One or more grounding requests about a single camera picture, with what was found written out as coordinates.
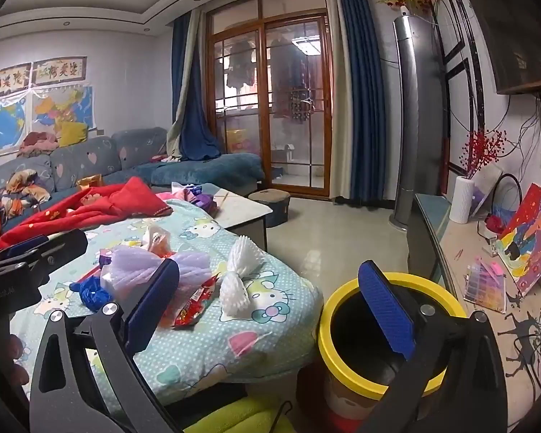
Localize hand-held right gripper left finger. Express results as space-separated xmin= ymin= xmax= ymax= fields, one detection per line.
xmin=29 ymin=259 xmax=181 ymax=433

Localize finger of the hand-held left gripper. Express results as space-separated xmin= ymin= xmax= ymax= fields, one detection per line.
xmin=0 ymin=229 xmax=89 ymax=280

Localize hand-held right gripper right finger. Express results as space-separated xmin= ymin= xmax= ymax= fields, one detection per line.
xmin=356 ymin=260 xmax=508 ymax=433

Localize light purple foam net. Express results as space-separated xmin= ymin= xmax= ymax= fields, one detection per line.
xmin=101 ymin=248 xmax=212 ymax=298

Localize yellow rim trash bin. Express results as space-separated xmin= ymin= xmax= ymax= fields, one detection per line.
xmin=298 ymin=272 xmax=469 ymax=433

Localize blue plastic bag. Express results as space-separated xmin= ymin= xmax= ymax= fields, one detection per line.
xmin=69 ymin=274 xmax=113 ymax=313

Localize white red snack wrapper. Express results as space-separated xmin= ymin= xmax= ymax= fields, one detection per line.
xmin=142 ymin=224 xmax=174 ymax=253

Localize white foam fruit net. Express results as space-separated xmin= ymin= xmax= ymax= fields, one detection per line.
xmin=226 ymin=236 xmax=264 ymax=276
xmin=219 ymin=274 xmax=248 ymax=316

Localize person's left hand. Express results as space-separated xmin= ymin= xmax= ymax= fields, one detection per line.
xmin=6 ymin=334 xmax=30 ymax=389

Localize red blanket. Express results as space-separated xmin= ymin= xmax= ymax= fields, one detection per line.
xmin=0 ymin=177 xmax=174 ymax=255

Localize colourful cloth pile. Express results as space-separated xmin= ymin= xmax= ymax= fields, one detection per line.
xmin=0 ymin=169 xmax=52 ymax=226

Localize grey heart pattern sofa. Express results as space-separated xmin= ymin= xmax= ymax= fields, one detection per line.
xmin=0 ymin=127 xmax=266 ymax=235

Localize television cabinet with printed top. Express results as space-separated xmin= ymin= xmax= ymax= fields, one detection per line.
xmin=408 ymin=193 xmax=541 ymax=416

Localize cartoon printed blanket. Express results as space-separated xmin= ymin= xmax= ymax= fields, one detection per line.
xmin=9 ymin=198 xmax=323 ymax=404

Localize clear bead organizer box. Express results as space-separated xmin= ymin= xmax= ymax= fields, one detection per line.
xmin=463 ymin=257 xmax=508 ymax=314

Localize pink clothes pile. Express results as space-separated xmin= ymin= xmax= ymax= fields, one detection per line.
xmin=18 ymin=131 xmax=59 ymax=156

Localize yellow cloth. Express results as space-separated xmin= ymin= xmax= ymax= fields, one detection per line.
xmin=54 ymin=121 xmax=87 ymax=147

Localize purple pink cloth pile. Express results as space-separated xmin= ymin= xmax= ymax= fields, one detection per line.
xmin=180 ymin=185 xmax=219 ymax=215

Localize white top coffee table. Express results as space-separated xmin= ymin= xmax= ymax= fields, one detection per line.
xmin=207 ymin=187 xmax=273 ymax=253

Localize white ribbed vase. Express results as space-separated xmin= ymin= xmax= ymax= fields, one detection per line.
xmin=448 ymin=176 xmax=479 ymax=225

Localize yellow-green cloth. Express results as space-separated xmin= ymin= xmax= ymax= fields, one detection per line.
xmin=180 ymin=397 xmax=298 ymax=433

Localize world map poster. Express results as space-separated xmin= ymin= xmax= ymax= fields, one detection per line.
xmin=0 ymin=97 xmax=30 ymax=161

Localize country map poster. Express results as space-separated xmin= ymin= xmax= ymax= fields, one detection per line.
xmin=31 ymin=85 xmax=94 ymax=131

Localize blue plush sofa cover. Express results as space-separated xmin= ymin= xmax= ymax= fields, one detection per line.
xmin=137 ymin=152 xmax=266 ymax=192

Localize grey round ottoman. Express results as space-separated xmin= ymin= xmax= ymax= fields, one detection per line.
xmin=248 ymin=188 xmax=291 ymax=228

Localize white canvas board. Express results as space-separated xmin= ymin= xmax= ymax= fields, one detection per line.
xmin=471 ymin=162 xmax=503 ymax=217

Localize colourful figure painting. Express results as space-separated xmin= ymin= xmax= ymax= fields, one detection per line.
xmin=496 ymin=183 xmax=541 ymax=296

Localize blue curtain with beige edge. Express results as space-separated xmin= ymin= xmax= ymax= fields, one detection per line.
xmin=167 ymin=9 xmax=221 ymax=163

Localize red berry branches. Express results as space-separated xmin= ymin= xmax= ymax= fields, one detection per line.
xmin=460 ymin=130 xmax=508 ymax=180

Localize grey standing air conditioner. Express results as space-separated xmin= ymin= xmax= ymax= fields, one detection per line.
xmin=390 ymin=14 xmax=447 ymax=231

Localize long blue curtain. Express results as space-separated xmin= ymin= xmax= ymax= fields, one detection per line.
xmin=329 ymin=0 xmax=388 ymax=206

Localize wooden sliding glass door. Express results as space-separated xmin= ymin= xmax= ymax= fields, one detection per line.
xmin=206 ymin=0 xmax=334 ymax=197

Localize blue basket with black handle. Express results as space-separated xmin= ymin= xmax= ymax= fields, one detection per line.
xmin=491 ymin=174 xmax=524 ymax=233

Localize calligraphy wall poster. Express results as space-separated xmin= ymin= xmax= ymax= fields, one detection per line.
xmin=32 ymin=56 xmax=88 ymax=86
xmin=0 ymin=63 xmax=32 ymax=100

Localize black wall cables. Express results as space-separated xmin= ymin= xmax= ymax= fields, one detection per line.
xmin=478 ymin=90 xmax=541 ymax=181

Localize wall television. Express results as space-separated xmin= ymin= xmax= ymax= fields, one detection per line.
xmin=451 ymin=0 xmax=541 ymax=95

